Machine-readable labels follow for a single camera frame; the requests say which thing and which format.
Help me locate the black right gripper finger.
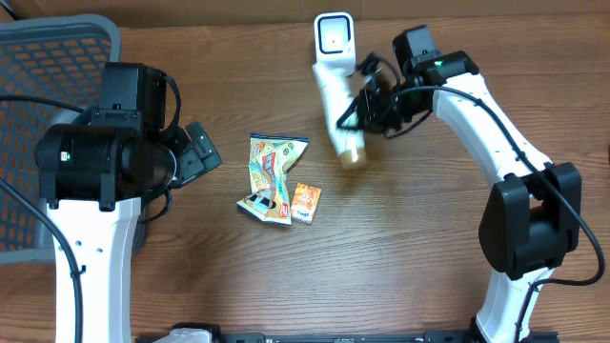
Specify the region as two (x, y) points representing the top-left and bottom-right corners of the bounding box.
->
(356, 52), (396, 93)
(335, 92), (369, 131)

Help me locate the yellow snack packet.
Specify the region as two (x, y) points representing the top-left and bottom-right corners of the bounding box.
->
(236, 133), (309, 226)

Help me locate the orange tissue packet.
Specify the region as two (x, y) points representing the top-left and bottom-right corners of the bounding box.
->
(291, 183), (322, 225)

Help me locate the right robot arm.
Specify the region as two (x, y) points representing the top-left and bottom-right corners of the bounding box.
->
(316, 48), (581, 342)

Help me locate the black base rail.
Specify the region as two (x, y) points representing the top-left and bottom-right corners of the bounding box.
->
(213, 331), (473, 343)

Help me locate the grey plastic shopping basket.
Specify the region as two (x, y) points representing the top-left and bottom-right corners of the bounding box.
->
(0, 13), (147, 266)

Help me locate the white gold cream tube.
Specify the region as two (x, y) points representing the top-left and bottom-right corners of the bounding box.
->
(312, 62), (367, 169)

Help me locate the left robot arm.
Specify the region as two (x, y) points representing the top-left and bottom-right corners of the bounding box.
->
(36, 107), (221, 342)

